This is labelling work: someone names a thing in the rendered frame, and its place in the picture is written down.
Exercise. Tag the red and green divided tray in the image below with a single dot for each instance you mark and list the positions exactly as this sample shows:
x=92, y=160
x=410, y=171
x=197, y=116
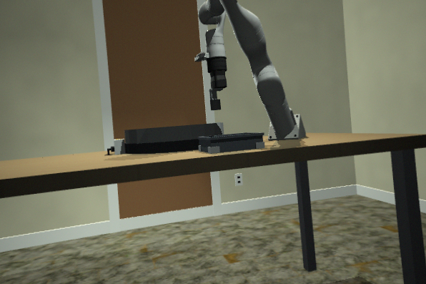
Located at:
x=231, y=142

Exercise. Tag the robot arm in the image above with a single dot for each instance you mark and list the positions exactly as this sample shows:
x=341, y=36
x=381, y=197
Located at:
x=251, y=39

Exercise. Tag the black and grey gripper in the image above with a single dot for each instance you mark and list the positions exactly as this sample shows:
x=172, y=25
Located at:
x=216, y=66

